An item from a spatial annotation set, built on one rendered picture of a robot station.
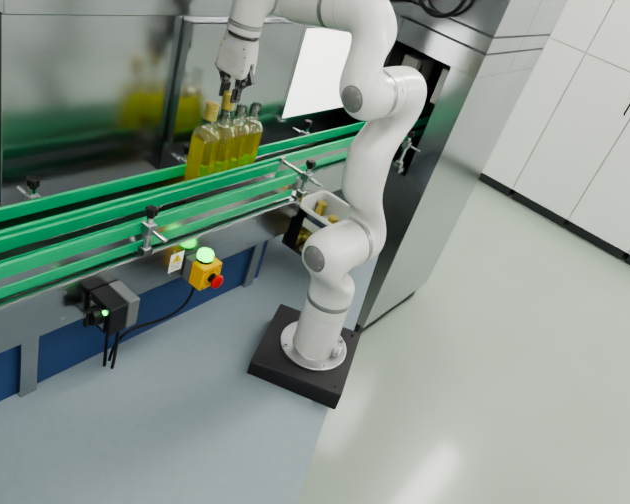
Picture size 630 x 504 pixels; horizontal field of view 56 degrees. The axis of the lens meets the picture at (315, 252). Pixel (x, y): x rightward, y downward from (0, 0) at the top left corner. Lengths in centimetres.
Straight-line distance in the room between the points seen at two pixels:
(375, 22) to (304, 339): 82
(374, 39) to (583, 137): 404
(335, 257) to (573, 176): 403
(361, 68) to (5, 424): 106
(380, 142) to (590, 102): 392
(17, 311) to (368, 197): 77
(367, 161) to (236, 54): 47
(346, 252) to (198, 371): 52
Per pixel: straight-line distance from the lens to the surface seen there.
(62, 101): 152
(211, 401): 156
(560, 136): 523
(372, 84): 120
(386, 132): 132
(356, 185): 133
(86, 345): 157
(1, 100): 145
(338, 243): 137
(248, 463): 147
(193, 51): 167
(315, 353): 163
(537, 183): 534
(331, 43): 214
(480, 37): 243
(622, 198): 521
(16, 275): 130
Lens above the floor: 192
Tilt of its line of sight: 32 degrees down
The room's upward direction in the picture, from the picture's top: 20 degrees clockwise
